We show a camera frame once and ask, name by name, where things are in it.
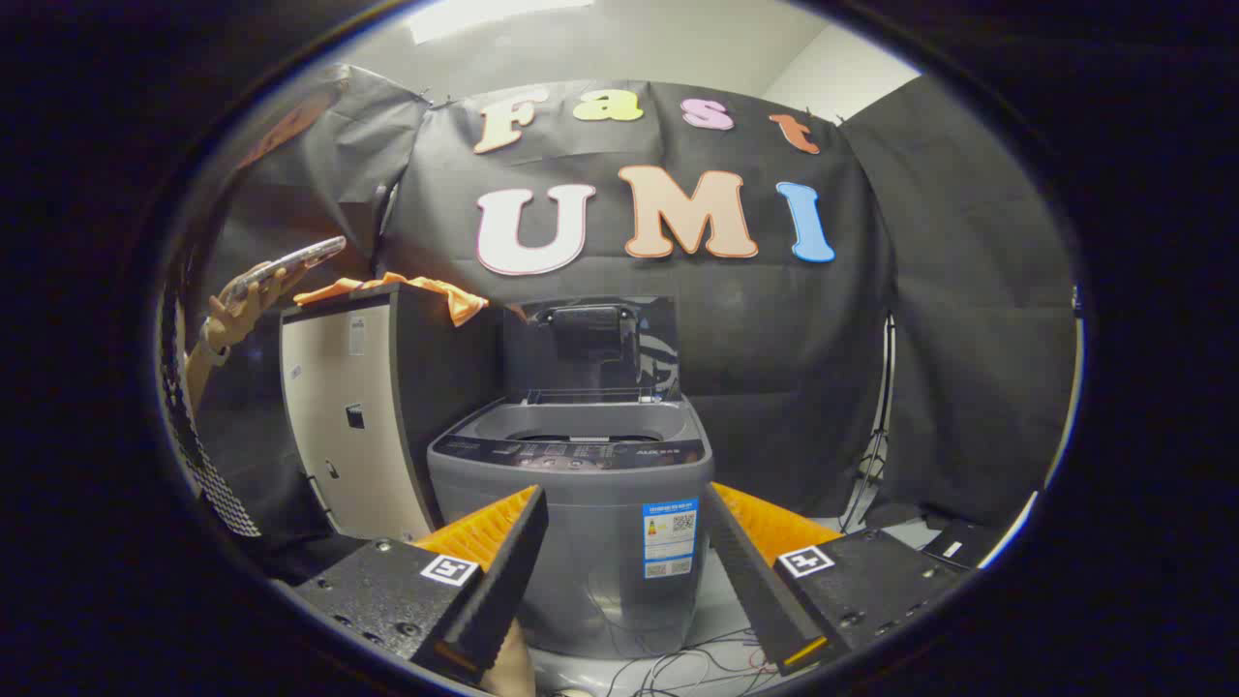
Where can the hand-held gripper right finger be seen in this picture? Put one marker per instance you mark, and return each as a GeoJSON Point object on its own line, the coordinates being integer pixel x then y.
{"type": "Point", "coordinates": [750, 581]}

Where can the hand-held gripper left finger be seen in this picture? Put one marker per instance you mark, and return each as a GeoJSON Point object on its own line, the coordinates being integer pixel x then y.
{"type": "Point", "coordinates": [503, 581]}

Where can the grey washing machine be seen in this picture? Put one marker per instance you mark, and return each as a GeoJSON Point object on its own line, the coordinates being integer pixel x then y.
{"type": "Point", "coordinates": [581, 542]}

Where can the orange polo shirt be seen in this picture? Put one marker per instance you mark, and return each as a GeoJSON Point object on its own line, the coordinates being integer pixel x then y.
{"type": "Point", "coordinates": [455, 295]}

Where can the beige cabinet with dark sides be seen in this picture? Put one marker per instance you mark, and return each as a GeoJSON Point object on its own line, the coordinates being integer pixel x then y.
{"type": "Point", "coordinates": [348, 455]}

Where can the black box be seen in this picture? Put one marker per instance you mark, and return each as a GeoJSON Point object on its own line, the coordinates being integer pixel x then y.
{"type": "Point", "coordinates": [953, 547]}

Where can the black light stand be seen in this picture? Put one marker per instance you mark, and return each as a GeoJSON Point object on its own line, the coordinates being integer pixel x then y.
{"type": "Point", "coordinates": [883, 407]}

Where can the smartphone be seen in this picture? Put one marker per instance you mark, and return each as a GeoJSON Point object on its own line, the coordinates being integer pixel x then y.
{"type": "Point", "coordinates": [290, 259]}

